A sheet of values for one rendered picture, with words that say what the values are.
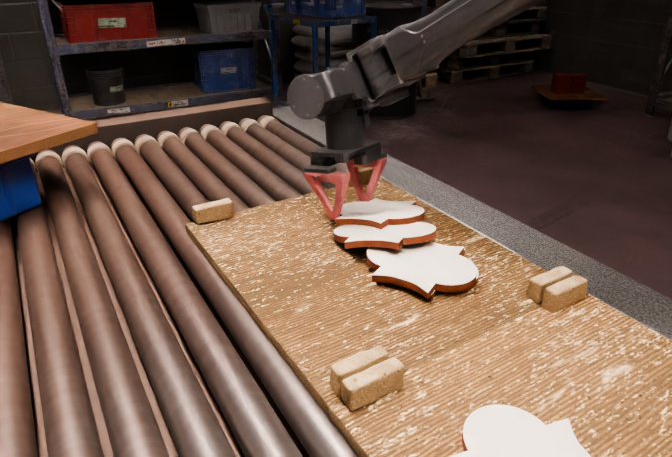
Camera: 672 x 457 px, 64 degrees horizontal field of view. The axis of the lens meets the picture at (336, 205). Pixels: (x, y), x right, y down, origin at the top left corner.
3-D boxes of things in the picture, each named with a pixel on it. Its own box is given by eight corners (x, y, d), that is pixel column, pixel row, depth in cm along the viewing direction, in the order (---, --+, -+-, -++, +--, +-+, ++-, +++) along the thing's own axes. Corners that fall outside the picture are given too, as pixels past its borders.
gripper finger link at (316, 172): (371, 212, 80) (367, 150, 78) (345, 226, 75) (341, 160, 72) (333, 208, 84) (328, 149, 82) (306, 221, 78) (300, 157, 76)
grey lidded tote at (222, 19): (246, 26, 501) (244, -2, 490) (264, 30, 474) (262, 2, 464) (194, 30, 475) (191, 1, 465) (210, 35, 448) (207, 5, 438)
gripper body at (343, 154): (382, 153, 82) (380, 104, 80) (347, 166, 74) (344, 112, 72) (346, 151, 85) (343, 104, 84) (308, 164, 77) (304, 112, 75)
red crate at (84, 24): (147, 32, 467) (142, -3, 455) (158, 39, 431) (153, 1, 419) (64, 37, 438) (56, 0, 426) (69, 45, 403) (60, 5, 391)
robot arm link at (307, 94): (414, 93, 74) (389, 34, 73) (378, 101, 64) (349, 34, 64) (346, 126, 80) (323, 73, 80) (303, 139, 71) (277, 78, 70)
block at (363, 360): (379, 363, 53) (380, 340, 52) (390, 374, 52) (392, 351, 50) (327, 386, 50) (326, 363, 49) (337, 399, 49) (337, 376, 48)
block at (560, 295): (573, 291, 64) (577, 271, 63) (586, 298, 63) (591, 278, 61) (539, 307, 61) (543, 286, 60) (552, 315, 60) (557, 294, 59)
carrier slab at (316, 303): (377, 184, 97) (377, 175, 96) (574, 298, 65) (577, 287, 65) (186, 233, 80) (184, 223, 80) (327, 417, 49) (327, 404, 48)
